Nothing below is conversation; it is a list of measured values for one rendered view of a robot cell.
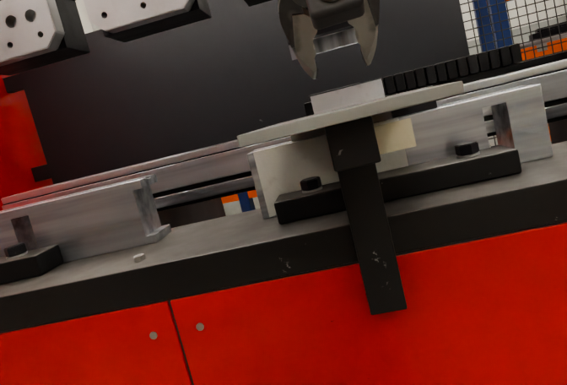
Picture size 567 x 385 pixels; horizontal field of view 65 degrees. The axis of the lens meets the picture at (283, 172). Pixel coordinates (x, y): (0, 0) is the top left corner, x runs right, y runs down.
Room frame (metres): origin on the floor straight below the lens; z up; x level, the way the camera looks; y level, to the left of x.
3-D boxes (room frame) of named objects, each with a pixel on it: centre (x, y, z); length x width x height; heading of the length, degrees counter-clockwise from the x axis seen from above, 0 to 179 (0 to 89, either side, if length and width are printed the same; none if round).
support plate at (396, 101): (0.48, -0.08, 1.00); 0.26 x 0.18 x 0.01; 172
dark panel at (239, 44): (1.17, 0.06, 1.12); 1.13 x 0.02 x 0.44; 82
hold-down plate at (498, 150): (0.57, -0.13, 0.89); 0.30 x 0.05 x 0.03; 82
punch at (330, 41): (0.63, -0.10, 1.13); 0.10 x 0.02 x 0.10; 82
